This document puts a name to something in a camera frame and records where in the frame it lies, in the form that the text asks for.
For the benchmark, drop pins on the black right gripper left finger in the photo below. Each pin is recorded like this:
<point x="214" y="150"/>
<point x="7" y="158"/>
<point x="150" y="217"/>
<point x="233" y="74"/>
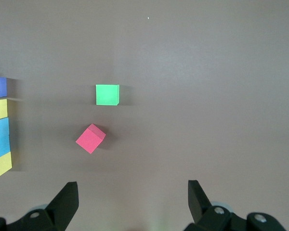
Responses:
<point x="60" y="207"/>

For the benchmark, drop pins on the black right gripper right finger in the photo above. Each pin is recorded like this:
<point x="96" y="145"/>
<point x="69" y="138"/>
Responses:
<point x="202" y="211"/>

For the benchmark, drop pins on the red foam cube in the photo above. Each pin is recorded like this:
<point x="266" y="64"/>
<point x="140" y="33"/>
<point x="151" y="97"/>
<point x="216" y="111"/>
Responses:
<point x="90" y="138"/>

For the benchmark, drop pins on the brown table cover sheet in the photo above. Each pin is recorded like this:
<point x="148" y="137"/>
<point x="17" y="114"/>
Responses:
<point x="183" y="96"/>

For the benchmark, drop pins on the green foam cube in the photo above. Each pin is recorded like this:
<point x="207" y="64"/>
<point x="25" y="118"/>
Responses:
<point x="107" y="94"/>

